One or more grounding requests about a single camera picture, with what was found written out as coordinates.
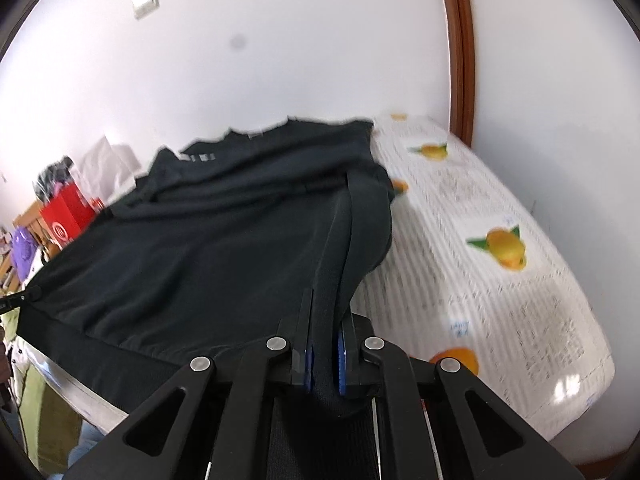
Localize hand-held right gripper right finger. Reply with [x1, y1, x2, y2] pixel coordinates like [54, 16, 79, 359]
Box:
[336, 313, 587, 480]

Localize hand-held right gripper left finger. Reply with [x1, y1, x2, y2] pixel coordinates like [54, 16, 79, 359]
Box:
[65, 288, 317, 480]

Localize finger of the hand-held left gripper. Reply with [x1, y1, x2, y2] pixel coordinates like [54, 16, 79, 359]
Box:
[0, 285, 43, 316]

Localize black garment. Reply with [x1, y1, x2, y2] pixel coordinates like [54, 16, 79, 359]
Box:
[15, 116, 401, 418]

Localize purple object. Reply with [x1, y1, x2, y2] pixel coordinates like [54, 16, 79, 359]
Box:
[11, 226, 41, 281]

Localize wooden furniture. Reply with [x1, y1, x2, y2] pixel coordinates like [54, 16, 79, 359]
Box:
[12, 200, 46, 241]

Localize red paper shopping bag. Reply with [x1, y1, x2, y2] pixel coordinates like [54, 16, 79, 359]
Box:
[40, 182, 106, 253]

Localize person's green jacket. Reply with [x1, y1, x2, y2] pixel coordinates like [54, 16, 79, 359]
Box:
[5, 335, 83, 471]

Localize dark plaid cloth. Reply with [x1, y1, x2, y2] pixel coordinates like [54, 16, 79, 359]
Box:
[34, 157, 76, 206]

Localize fruit print tablecloth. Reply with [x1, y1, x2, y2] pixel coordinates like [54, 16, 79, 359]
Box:
[30, 112, 616, 453]

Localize white plastic bag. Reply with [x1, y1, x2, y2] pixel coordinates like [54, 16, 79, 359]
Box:
[70, 135, 143, 201]

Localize person's blue jeans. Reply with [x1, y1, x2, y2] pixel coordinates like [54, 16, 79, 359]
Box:
[67, 425, 116, 466]

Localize brown wooden door frame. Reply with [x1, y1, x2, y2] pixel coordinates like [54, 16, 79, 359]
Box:
[435, 0, 476, 147]

